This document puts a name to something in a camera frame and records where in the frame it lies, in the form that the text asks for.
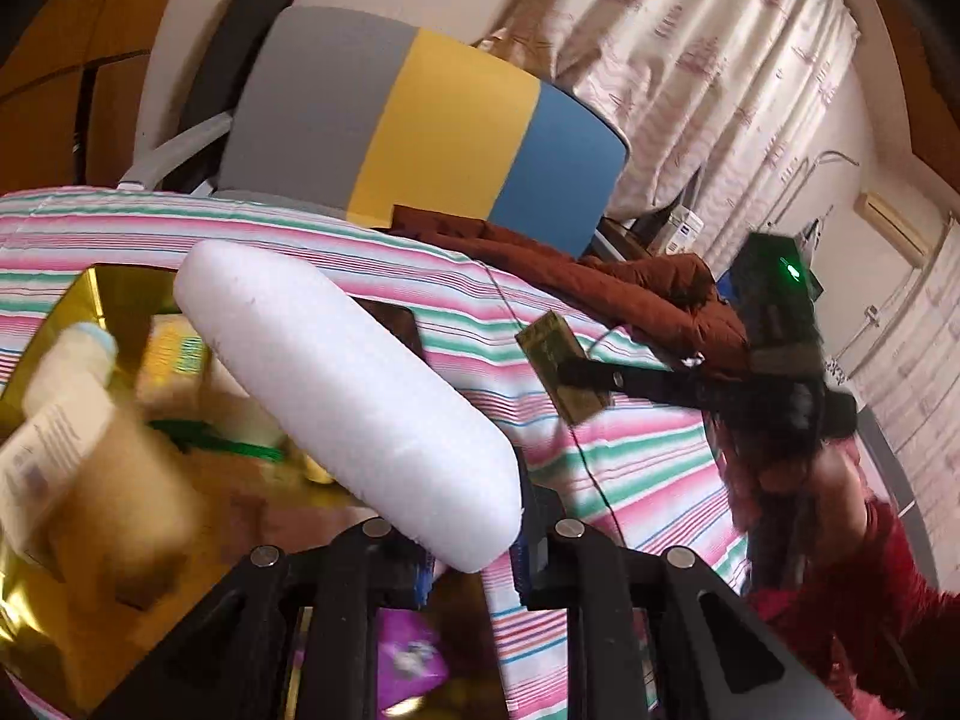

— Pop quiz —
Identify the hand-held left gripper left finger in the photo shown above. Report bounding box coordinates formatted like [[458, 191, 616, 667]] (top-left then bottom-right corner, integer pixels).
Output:
[[90, 517, 443, 720]]

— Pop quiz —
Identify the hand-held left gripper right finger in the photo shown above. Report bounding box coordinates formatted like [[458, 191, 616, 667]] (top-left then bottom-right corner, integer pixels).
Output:
[[512, 465, 856, 720]]

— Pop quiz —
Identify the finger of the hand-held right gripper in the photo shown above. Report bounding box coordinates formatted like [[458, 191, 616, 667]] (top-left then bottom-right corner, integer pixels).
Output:
[[559, 356, 721, 410]]

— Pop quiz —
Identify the olive gold packet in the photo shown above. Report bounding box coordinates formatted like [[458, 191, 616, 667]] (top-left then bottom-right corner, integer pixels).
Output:
[[516, 311, 612, 427]]

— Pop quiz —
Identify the purple snack packet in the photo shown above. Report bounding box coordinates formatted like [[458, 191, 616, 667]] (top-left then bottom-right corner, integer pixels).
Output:
[[375, 607, 451, 717]]

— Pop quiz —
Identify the white foam block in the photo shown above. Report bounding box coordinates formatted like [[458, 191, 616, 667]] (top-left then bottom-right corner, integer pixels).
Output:
[[172, 238, 524, 575]]

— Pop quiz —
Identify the yellow green snack packet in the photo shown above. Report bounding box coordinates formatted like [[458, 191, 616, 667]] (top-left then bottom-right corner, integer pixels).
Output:
[[146, 416, 290, 466], [139, 313, 215, 406]]

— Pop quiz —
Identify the small beige cardboard box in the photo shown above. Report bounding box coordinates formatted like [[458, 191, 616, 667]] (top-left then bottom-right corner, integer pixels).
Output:
[[210, 360, 290, 451]]

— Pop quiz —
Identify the large beige cardboard box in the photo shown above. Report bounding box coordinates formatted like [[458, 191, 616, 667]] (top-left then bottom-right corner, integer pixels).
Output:
[[0, 382, 203, 608]]

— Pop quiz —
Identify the white sock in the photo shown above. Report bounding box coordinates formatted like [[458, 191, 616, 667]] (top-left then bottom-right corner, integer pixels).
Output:
[[30, 322, 119, 421]]

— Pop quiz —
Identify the gold metal tin container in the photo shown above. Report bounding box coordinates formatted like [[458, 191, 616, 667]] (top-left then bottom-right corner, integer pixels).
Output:
[[0, 264, 427, 720]]

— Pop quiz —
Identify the person's right forearm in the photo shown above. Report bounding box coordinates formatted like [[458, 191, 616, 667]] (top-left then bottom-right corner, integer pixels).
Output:
[[742, 499, 960, 720]]

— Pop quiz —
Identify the person's right hand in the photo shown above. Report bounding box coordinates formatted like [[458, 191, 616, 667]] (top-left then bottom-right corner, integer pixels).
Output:
[[806, 446, 867, 552]]

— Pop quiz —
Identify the rust brown jacket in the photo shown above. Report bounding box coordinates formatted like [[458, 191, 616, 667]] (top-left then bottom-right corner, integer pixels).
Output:
[[390, 204, 751, 383]]

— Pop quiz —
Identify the striped pink green tablecloth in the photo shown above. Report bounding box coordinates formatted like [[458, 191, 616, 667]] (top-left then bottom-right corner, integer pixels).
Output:
[[0, 187, 758, 720]]

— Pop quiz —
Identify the cream patterned curtain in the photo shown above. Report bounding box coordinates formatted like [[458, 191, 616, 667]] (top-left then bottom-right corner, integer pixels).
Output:
[[472, 0, 860, 286], [825, 225, 960, 466]]

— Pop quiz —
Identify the white blue carton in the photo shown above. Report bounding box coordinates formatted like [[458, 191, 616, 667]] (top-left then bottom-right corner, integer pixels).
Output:
[[664, 210, 706, 256]]

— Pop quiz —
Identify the white air conditioner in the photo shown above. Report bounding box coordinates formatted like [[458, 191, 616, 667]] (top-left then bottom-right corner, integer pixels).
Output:
[[855, 191, 947, 265]]

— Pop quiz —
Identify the grey yellow blue chair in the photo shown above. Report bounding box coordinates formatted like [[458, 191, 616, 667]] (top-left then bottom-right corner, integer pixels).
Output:
[[116, 6, 629, 260]]

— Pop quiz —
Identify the black rolled mat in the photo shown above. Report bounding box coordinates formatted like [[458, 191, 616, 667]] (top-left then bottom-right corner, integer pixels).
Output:
[[180, 0, 301, 158]]

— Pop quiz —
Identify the wooden wardrobe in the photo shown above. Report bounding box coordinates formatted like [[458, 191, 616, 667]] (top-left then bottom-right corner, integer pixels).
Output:
[[0, 0, 196, 192]]

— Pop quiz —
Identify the white metal rail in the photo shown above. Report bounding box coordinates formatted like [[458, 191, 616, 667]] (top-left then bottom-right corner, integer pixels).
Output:
[[802, 152, 861, 192]]

